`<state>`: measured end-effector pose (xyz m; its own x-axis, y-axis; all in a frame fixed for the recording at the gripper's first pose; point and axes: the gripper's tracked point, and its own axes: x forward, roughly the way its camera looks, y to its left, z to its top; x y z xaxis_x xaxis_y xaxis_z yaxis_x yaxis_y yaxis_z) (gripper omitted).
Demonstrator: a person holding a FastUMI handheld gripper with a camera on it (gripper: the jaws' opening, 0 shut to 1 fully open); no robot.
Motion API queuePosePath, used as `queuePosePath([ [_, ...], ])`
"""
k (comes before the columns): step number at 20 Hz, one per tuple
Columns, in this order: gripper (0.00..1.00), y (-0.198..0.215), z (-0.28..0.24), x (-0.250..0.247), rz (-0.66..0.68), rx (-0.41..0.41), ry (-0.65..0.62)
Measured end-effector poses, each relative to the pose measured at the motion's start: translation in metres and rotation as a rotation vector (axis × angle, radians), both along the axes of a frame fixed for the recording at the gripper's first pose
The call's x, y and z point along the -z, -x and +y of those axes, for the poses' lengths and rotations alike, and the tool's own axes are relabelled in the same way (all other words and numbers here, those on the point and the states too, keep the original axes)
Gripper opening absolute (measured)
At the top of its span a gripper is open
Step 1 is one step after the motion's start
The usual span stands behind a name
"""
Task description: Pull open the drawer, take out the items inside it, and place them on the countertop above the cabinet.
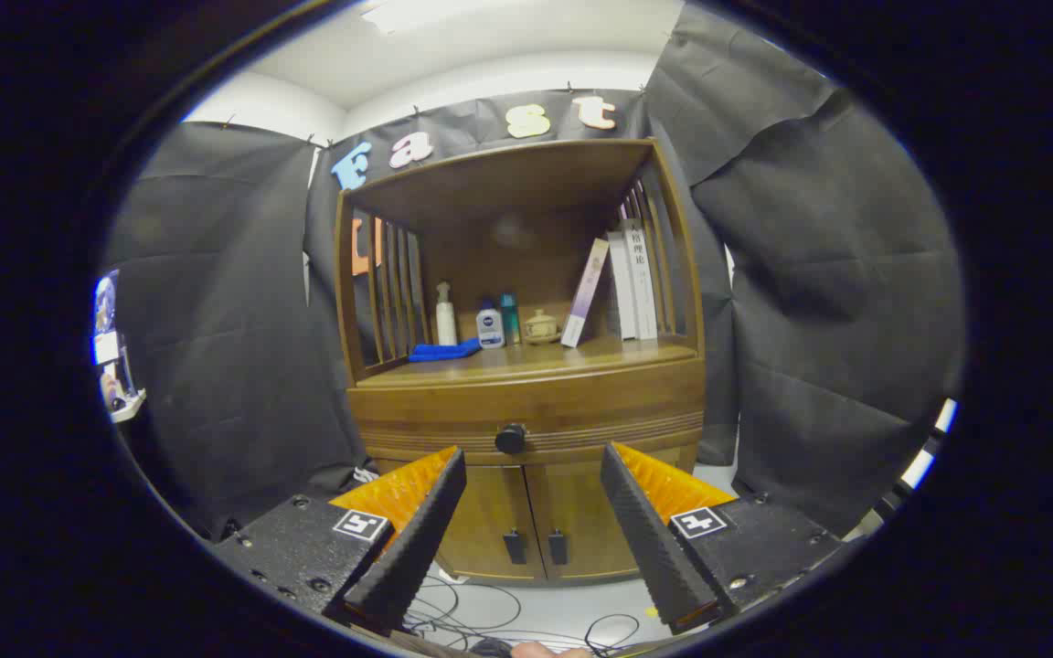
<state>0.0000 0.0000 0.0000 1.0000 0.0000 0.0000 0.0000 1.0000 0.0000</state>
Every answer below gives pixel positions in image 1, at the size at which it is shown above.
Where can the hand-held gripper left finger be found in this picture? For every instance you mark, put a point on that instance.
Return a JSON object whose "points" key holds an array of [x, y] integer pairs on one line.
{"points": [[412, 548]]}

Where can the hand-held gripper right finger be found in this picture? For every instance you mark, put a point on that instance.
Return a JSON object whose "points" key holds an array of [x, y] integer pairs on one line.
{"points": [[654, 548]]}

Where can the wooden drawer with black knob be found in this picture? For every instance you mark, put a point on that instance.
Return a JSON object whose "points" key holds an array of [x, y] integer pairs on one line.
{"points": [[581, 402]]}

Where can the wooden countertop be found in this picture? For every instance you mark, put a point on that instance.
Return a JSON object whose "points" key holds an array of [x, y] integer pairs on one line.
{"points": [[536, 358]]}

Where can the wooden cabinet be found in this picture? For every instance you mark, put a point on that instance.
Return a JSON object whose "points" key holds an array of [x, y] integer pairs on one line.
{"points": [[526, 183]]}

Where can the blue folded cloth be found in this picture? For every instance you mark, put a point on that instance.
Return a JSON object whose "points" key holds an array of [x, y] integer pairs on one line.
{"points": [[444, 351]]}

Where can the white spray bottle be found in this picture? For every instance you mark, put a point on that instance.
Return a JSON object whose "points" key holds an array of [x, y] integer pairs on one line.
{"points": [[446, 320]]}

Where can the white lotion bottle blue cap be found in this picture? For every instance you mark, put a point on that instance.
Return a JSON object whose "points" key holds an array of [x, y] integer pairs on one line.
{"points": [[490, 329]]}

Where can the beige lidded teacup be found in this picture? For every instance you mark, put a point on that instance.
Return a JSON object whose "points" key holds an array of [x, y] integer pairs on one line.
{"points": [[541, 327]]}

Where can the teal bottle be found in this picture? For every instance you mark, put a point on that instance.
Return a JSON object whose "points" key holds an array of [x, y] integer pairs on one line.
{"points": [[510, 320]]}

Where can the plain white book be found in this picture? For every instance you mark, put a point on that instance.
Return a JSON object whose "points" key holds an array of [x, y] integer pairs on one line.
{"points": [[620, 292]]}

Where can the white book with black print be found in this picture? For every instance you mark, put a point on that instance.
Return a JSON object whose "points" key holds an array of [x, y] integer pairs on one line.
{"points": [[643, 283]]}

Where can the purple and white box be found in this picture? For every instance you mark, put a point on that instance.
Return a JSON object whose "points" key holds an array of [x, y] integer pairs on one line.
{"points": [[584, 292]]}

